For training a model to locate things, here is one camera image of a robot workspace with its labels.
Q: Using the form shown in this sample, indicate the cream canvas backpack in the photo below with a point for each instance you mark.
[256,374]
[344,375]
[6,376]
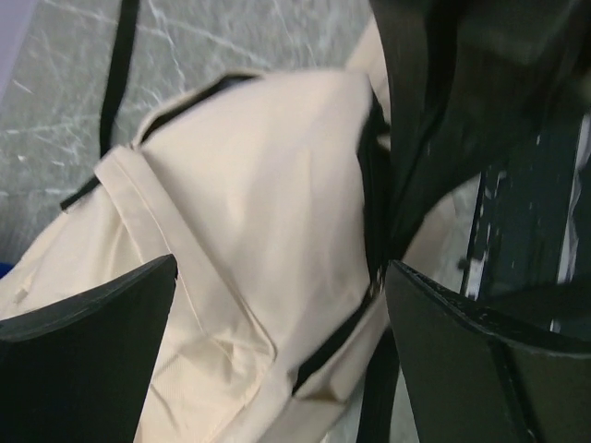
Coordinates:
[270,191]

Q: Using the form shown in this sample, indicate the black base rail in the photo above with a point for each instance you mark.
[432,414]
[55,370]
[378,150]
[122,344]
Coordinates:
[532,220]

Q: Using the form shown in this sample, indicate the blue plastic basket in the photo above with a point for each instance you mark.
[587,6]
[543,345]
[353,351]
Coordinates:
[5,268]

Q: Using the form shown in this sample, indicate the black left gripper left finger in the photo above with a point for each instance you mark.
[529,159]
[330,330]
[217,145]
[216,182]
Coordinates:
[78,370]

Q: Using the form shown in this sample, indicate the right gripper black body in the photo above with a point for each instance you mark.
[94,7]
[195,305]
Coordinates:
[498,71]

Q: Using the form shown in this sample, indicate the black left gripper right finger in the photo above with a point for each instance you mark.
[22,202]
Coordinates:
[491,372]

